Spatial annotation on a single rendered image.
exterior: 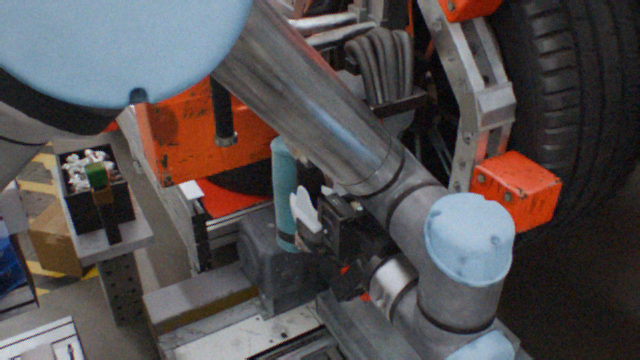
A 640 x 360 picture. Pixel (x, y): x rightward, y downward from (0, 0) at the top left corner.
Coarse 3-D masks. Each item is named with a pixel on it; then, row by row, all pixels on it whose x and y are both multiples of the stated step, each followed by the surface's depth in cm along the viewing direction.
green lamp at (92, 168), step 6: (96, 162) 118; (102, 162) 119; (84, 168) 117; (90, 168) 116; (96, 168) 116; (102, 168) 116; (90, 174) 115; (96, 174) 116; (102, 174) 117; (90, 180) 116; (96, 180) 117; (102, 180) 117; (108, 180) 118; (90, 186) 117; (96, 186) 117
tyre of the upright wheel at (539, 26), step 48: (528, 0) 73; (576, 0) 75; (624, 0) 78; (528, 48) 74; (576, 48) 75; (624, 48) 78; (528, 96) 76; (576, 96) 75; (624, 96) 80; (528, 144) 79; (576, 144) 77; (624, 144) 83; (576, 192) 84; (528, 240) 90
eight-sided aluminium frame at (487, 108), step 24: (312, 0) 105; (336, 0) 108; (432, 0) 75; (432, 24) 77; (456, 24) 74; (480, 24) 76; (456, 48) 74; (480, 48) 76; (456, 72) 75; (480, 72) 77; (504, 72) 75; (456, 96) 76; (480, 96) 73; (504, 96) 75; (480, 120) 74; (504, 120) 76; (456, 144) 79; (480, 144) 76; (504, 144) 79; (456, 168) 81; (456, 192) 82
